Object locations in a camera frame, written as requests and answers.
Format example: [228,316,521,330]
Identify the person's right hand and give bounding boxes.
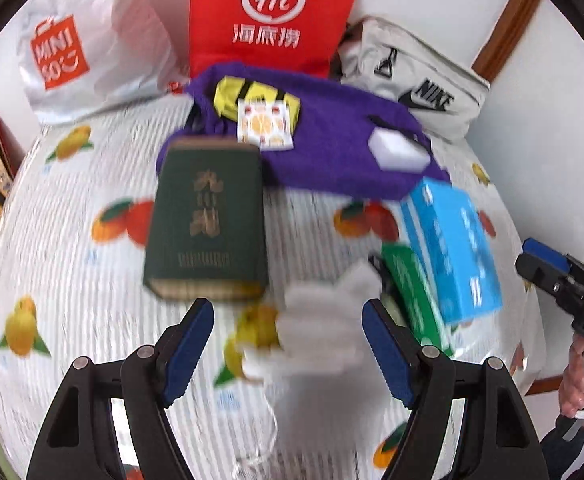
[558,334,584,427]

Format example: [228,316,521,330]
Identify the dark green tea tin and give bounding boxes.
[143,136,269,302]

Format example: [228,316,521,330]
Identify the blue tissue pack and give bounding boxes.
[400,178,504,325]

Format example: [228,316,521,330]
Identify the fruit print wipe packet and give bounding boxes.
[237,100,294,152]

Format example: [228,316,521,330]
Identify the grey Nike waist bag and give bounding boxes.
[332,15,491,143]

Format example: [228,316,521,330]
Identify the white glove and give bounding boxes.
[241,259,389,378]

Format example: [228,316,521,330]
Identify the yellow Adidas pouch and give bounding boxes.
[213,76,301,130]

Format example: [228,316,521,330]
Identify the white Miniso plastic bag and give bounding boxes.
[18,0,180,125]

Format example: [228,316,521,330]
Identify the purple towel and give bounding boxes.
[155,62,452,200]

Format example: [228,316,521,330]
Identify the green sachet packet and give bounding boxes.
[381,244,454,356]

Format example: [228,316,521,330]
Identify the brown wooden door frame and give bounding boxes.
[472,0,542,82]

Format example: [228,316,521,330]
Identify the red Haidilao paper bag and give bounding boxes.
[188,0,355,77]

